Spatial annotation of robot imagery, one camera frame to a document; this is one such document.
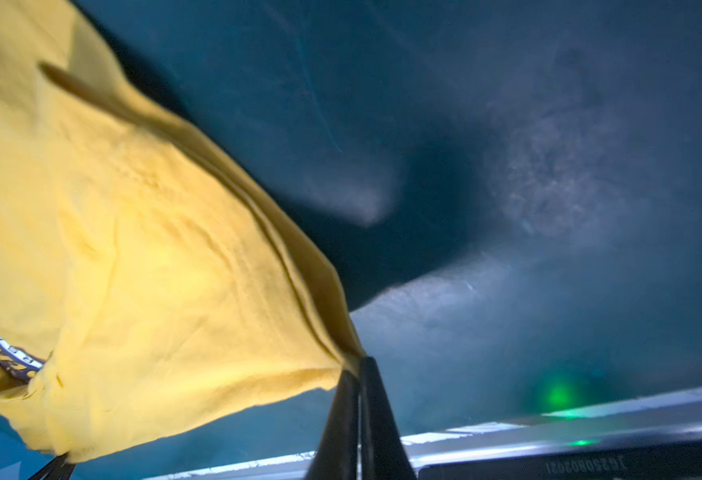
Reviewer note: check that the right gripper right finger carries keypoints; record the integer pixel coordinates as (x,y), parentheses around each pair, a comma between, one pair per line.
(383,456)

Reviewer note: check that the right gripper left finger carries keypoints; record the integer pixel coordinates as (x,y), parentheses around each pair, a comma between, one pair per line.
(337,454)

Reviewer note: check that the yellow printed t-shirt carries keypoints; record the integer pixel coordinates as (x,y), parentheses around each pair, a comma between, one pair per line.
(160,287)

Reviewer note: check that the aluminium mounting rail base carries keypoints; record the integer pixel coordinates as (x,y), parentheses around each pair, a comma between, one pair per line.
(635,421)

